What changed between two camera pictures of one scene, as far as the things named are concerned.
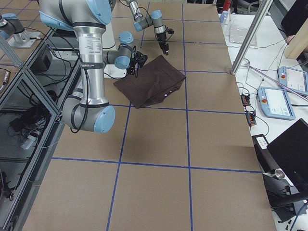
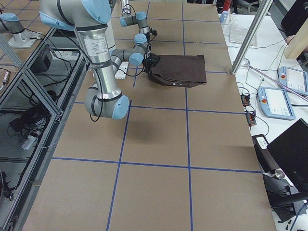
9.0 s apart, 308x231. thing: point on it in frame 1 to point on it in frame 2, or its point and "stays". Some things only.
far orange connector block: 245,99 stays
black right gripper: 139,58 to 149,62
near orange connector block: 250,118 stays
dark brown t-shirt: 154,80 to 186,70
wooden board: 298,43 stays
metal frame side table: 32,96 stays
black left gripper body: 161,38 to 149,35
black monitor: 290,151 stays
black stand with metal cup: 285,199 stays
